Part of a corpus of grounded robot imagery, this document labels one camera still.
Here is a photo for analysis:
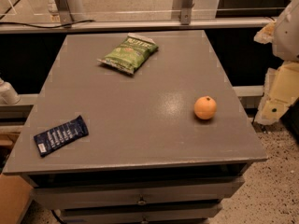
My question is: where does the right metal bracket post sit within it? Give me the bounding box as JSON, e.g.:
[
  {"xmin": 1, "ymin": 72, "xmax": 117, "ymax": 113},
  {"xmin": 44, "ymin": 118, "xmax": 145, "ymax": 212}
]
[{"xmin": 171, "ymin": 0, "xmax": 193, "ymax": 25}]

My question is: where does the upper grey drawer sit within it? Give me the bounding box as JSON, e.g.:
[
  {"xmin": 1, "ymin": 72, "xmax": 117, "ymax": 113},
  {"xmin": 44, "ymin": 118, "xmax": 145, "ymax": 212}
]
[{"xmin": 31, "ymin": 176, "xmax": 244, "ymax": 209}]

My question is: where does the blue rxbar blueberry wrapper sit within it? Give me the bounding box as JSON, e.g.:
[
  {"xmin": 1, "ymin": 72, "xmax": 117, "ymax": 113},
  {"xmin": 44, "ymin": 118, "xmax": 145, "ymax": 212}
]
[{"xmin": 34, "ymin": 116, "xmax": 89, "ymax": 157}]

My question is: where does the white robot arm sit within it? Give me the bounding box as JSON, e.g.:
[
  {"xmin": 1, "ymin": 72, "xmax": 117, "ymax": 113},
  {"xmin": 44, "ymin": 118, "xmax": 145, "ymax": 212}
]
[{"xmin": 254, "ymin": 0, "xmax": 299, "ymax": 125}]

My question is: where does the orange fruit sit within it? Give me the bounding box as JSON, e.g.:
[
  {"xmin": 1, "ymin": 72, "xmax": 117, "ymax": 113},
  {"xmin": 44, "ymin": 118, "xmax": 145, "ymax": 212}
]
[{"xmin": 193, "ymin": 96, "xmax": 217, "ymax": 120}]

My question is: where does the grey drawer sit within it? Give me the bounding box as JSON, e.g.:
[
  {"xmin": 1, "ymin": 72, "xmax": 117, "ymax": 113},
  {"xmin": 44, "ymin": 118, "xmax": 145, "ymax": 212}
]
[
  {"xmin": 61, "ymin": 202, "xmax": 221, "ymax": 224},
  {"xmin": 31, "ymin": 176, "xmax": 244, "ymax": 209}
]

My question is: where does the green jalapeno chip bag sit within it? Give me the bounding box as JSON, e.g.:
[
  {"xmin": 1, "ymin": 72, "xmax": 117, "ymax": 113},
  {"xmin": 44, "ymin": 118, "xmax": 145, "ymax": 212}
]
[{"xmin": 99, "ymin": 33, "xmax": 158, "ymax": 75}]

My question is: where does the grey drawer cabinet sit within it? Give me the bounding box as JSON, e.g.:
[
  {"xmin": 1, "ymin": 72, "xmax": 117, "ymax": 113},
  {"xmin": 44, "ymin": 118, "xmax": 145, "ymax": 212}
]
[{"xmin": 2, "ymin": 30, "xmax": 269, "ymax": 224}]

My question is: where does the metal bracket post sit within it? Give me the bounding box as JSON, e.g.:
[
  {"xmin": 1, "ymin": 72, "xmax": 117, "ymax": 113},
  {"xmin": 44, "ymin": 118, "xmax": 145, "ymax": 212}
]
[
  {"xmin": 171, "ymin": 0, "xmax": 193, "ymax": 25},
  {"xmin": 54, "ymin": 0, "xmax": 73, "ymax": 27}
]

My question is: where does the brown cardboard box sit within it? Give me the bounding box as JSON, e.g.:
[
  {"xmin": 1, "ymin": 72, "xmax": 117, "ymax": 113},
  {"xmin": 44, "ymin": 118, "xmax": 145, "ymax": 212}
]
[{"xmin": 0, "ymin": 174, "xmax": 32, "ymax": 224}]

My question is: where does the black cable on ledge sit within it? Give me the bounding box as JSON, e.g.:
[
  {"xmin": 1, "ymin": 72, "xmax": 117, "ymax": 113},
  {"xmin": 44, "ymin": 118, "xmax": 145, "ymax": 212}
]
[{"xmin": 0, "ymin": 19, "xmax": 96, "ymax": 29}]

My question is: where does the white pipe at left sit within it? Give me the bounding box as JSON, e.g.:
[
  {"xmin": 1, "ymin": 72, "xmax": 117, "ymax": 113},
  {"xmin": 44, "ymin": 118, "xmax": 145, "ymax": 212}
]
[{"xmin": 0, "ymin": 78, "xmax": 21, "ymax": 105}]

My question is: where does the lower grey drawer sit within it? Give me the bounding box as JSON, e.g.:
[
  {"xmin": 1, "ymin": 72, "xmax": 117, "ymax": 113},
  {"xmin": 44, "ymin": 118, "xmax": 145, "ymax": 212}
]
[{"xmin": 61, "ymin": 202, "xmax": 221, "ymax": 224}]

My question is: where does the left metal bracket post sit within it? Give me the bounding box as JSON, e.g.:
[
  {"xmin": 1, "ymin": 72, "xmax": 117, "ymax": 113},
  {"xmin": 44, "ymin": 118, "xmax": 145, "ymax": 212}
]
[{"xmin": 54, "ymin": 0, "xmax": 73, "ymax": 27}]

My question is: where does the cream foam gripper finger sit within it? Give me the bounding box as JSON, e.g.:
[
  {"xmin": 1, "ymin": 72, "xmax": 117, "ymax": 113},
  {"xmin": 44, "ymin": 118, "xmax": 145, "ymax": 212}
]
[
  {"xmin": 254, "ymin": 62, "xmax": 299, "ymax": 125},
  {"xmin": 253, "ymin": 22, "xmax": 276, "ymax": 44}
]

